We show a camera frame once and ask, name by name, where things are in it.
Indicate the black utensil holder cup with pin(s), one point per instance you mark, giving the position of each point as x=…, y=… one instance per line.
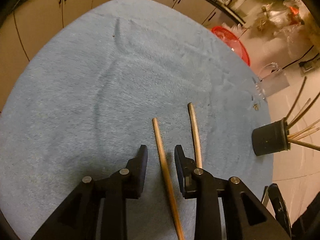
x=271, y=138

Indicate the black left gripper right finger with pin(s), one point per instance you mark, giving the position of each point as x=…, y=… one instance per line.
x=224, y=206

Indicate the blue towel mat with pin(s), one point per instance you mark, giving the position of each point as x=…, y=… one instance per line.
x=85, y=103

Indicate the clear glass mug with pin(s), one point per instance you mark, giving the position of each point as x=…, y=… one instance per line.
x=271, y=79

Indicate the wooden chopstick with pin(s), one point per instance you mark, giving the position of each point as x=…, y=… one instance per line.
x=195, y=134
x=304, y=130
x=306, y=109
x=304, y=144
x=296, y=99
x=167, y=180
x=301, y=110
x=305, y=134

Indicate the red plastic basket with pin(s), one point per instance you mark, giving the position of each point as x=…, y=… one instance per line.
x=233, y=42

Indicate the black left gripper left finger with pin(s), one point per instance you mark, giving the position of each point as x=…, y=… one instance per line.
x=96, y=209

